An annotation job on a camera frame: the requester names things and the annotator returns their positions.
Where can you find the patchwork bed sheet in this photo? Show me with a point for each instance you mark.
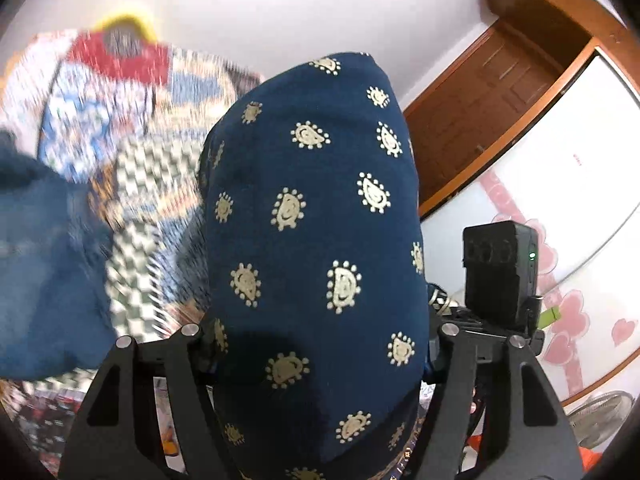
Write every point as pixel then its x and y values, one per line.
pixel 150 160

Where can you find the pink heart wall stickers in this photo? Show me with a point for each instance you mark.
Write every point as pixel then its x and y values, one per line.
pixel 570 310

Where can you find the navy printed garment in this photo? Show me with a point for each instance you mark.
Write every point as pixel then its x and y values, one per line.
pixel 310 240

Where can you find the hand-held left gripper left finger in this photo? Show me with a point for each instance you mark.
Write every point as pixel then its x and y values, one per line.
pixel 150 390

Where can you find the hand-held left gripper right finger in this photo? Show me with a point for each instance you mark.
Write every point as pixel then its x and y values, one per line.
pixel 500 410

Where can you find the wooden door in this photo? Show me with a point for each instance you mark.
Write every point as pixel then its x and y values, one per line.
pixel 480 100

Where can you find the electric fan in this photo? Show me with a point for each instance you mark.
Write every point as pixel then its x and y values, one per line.
pixel 600 420

